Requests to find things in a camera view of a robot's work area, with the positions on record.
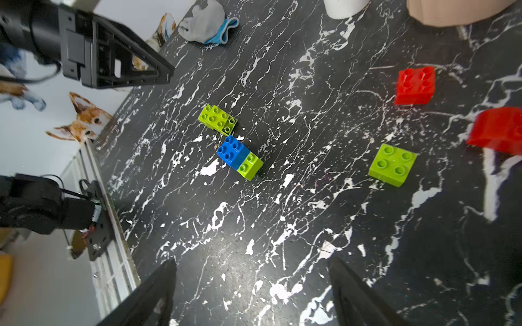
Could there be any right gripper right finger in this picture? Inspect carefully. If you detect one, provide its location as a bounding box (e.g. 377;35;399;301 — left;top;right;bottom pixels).
328;256;408;325

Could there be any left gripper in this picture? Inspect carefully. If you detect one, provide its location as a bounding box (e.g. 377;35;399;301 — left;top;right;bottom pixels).
58;4;174;89

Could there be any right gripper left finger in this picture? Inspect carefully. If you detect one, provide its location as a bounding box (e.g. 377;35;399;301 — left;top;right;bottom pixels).
99;258;177;325

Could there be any lime lego brick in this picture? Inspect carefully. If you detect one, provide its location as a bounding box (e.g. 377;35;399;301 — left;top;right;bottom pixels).
368;143;417;187
207;106;237;137
237;152;263;181
198;104;215;126

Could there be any blue lego brick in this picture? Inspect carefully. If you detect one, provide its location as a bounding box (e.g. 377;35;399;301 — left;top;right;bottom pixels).
216;135;250;170

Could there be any lime lego brick back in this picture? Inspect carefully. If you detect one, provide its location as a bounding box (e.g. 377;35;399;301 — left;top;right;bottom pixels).
198;104;215;126

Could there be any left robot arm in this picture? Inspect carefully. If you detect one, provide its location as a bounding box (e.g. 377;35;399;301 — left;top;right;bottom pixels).
1;1;175;89

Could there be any small red lego brick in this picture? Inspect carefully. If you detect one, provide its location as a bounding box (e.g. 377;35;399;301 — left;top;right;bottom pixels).
394;67;436;105

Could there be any grey work glove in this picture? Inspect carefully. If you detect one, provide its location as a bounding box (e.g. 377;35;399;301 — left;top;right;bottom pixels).
178;0;239;45

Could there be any small white plant pot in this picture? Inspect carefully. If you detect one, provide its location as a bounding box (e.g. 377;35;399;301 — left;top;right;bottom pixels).
324;0;370;20

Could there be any large beige plant pot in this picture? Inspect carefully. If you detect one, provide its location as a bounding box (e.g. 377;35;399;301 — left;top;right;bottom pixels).
406;0;515;27

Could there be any aluminium front rail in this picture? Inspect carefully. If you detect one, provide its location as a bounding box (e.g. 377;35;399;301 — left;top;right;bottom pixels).
61;141;140;318

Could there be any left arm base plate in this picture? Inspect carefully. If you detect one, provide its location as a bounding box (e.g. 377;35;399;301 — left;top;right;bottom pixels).
79;179;115;262

